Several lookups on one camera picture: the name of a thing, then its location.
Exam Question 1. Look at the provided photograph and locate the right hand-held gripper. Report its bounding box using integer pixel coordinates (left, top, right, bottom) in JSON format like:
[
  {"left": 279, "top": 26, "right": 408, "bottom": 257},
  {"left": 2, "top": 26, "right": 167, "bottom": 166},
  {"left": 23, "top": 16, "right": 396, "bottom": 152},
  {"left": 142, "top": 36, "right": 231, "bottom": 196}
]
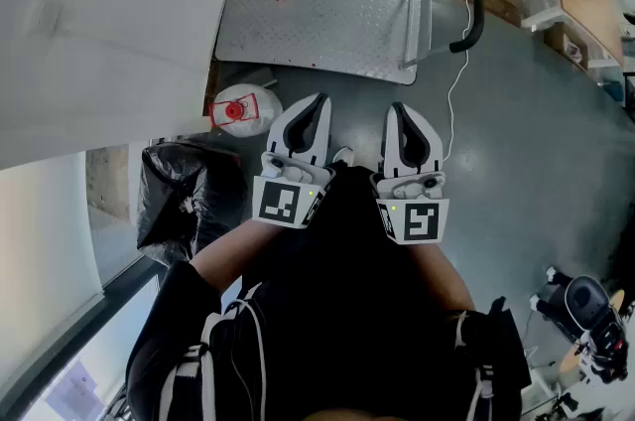
[{"left": 369, "top": 101, "right": 451, "bottom": 244}]

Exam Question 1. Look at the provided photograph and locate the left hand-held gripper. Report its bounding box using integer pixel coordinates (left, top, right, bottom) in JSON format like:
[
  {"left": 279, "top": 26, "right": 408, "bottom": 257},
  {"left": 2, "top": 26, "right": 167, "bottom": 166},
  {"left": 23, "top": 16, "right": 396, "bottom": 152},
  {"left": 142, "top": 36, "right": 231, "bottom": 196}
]
[{"left": 251, "top": 92, "right": 336, "bottom": 230}]

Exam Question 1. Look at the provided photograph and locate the white jug with red cap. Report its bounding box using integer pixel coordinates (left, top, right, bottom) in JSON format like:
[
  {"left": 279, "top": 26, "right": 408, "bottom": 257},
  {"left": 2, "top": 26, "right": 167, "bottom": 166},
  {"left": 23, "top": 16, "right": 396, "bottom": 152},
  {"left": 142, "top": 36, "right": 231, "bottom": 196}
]
[{"left": 207, "top": 82, "right": 285, "bottom": 140}]

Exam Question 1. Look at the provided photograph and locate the metal platform trolley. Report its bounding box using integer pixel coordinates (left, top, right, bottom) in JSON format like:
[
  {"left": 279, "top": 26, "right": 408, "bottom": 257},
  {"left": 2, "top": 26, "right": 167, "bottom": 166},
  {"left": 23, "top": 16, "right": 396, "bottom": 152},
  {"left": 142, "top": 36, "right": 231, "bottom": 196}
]
[{"left": 213, "top": 0, "right": 485, "bottom": 86}]

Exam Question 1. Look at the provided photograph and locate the person's right forearm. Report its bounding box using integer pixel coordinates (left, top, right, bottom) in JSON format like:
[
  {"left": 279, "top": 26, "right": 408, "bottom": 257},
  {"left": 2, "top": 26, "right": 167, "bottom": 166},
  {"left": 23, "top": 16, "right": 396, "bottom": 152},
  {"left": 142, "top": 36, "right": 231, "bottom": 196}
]
[{"left": 414, "top": 239, "right": 477, "bottom": 314}]

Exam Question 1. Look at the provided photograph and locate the person's left forearm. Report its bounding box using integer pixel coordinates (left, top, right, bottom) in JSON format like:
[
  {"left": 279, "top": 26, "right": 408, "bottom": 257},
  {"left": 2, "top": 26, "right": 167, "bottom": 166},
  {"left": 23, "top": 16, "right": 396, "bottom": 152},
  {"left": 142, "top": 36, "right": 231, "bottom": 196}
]
[{"left": 190, "top": 218, "right": 282, "bottom": 299}]

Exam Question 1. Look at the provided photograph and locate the person's white shoe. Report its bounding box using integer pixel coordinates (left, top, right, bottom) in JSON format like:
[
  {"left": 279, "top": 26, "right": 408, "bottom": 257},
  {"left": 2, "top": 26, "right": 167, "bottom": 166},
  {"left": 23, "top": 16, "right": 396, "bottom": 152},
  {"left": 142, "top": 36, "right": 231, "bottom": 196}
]
[{"left": 330, "top": 145, "right": 356, "bottom": 168}]

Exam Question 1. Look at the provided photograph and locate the black trash bag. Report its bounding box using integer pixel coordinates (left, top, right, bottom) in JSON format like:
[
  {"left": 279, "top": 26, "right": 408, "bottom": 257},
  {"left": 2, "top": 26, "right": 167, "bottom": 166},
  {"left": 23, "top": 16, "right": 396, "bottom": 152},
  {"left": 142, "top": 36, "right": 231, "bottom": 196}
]
[{"left": 135, "top": 135, "right": 248, "bottom": 262}]

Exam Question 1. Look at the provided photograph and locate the person's black clothing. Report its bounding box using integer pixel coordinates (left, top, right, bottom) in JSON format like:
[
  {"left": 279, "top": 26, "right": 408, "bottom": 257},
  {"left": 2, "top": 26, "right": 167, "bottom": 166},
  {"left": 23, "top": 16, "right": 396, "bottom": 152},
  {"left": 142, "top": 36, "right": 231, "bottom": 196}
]
[{"left": 126, "top": 164, "right": 533, "bottom": 421}]

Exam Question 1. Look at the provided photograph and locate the open wooden box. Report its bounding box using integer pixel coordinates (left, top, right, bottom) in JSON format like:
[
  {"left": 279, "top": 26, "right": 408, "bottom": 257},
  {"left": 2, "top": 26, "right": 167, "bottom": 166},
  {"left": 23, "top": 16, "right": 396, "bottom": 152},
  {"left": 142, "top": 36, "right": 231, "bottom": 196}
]
[{"left": 543, "top": 23, "right": 590, "bottom": 72}]

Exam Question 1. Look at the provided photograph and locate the black office chair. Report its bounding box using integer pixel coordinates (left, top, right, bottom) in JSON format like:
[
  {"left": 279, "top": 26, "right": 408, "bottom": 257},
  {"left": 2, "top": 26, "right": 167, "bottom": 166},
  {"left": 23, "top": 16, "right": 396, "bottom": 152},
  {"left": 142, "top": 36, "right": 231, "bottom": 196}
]
[{"left": 529, "top": 266, "right": 627, "bottom": 385}]

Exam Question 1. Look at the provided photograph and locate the paper notice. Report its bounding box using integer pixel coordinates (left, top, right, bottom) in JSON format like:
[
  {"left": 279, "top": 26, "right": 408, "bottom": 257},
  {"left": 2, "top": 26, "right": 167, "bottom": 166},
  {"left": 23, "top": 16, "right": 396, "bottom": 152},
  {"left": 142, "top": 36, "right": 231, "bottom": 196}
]
[{"left": 46, "top": 358, "right": 99, "bottom": 416}]

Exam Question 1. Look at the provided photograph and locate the white cable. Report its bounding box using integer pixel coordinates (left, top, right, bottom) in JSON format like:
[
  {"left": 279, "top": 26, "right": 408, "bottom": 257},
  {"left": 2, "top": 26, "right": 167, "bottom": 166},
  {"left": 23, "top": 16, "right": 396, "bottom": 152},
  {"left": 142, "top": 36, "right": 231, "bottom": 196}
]
[{"left": 443, "top": 0, "right": 475, "bottom": 163}]

